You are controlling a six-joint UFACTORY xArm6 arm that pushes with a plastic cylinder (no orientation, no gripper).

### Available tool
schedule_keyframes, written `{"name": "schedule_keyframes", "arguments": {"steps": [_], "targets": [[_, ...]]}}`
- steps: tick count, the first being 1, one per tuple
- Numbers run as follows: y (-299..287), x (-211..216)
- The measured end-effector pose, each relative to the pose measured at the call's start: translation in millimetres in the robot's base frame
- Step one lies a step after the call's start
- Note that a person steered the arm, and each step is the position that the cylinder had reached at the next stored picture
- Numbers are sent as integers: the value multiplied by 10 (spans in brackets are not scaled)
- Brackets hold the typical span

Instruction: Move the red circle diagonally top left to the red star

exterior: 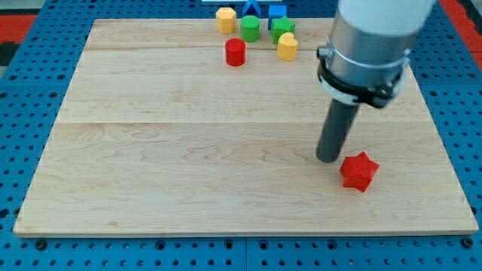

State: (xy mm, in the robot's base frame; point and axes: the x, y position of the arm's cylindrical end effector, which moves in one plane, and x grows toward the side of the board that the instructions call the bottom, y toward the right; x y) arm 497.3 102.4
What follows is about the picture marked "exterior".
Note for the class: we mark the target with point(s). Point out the blue triangle block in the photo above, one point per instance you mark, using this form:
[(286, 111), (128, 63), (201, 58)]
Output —
[(251, 8)]

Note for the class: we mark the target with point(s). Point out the green cylinder block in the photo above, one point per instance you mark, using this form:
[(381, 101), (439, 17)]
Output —
[(249, 28)]

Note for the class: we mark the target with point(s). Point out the red cylinder block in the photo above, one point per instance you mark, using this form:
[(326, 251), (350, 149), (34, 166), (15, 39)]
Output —
[(235, 52)]

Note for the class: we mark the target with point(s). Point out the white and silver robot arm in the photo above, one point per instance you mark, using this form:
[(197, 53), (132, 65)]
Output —
[(367, 50)]

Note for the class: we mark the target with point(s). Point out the red star block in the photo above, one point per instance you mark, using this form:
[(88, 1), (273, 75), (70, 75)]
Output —
[(358, 171)]

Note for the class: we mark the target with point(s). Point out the yellow hexagon block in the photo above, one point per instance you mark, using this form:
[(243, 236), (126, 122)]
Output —
[(226, 20)]

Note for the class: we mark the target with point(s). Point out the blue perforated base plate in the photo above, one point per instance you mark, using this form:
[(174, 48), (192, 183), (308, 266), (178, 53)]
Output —
[(47, 38)]

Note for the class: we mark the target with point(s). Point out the blue cube block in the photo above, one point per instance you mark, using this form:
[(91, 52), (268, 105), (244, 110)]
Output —
[(275, 12)]

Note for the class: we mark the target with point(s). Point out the yellow heart block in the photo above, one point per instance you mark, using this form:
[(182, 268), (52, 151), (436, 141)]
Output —
[(287, 47)]

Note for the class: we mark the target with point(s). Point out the light wooden board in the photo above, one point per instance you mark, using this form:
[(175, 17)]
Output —
[(158, 136)]

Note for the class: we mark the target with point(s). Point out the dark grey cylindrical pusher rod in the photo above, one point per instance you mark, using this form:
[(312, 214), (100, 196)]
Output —
[(335, 130)]

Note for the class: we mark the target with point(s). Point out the green star block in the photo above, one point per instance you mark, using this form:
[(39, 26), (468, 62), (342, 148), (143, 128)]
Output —
[(280, 26)]

